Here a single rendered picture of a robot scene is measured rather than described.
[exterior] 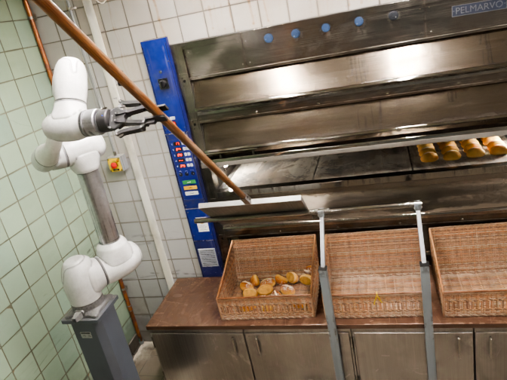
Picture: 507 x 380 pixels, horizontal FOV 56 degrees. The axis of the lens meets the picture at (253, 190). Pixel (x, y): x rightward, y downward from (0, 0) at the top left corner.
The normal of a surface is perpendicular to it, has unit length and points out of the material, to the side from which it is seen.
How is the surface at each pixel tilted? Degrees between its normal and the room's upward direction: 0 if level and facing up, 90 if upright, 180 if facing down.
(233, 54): 92
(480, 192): 70
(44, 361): 90
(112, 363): 90
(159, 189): 90
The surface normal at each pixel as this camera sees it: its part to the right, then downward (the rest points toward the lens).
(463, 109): -0.28, 0.04
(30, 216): 0.96, -0.09
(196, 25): -0.22, 0.39
